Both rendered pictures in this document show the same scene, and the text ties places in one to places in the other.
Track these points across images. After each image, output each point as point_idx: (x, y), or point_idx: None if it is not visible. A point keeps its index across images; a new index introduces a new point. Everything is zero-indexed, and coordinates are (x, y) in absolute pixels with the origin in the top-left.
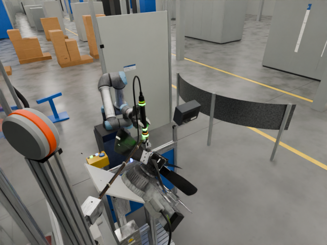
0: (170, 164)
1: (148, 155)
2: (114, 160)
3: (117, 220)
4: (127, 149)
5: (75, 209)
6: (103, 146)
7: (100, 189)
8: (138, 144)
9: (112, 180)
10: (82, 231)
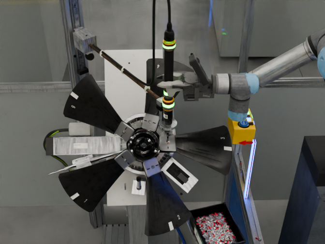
0: (148, 192)
1: (152, 128)
2: (294, 200)
3: None
4: (154, 83)
5: (63, 4)
6: (300, 155)
7: (108, 53)
8: (151, 91)
9: (106, 56)
10: (66, 32)
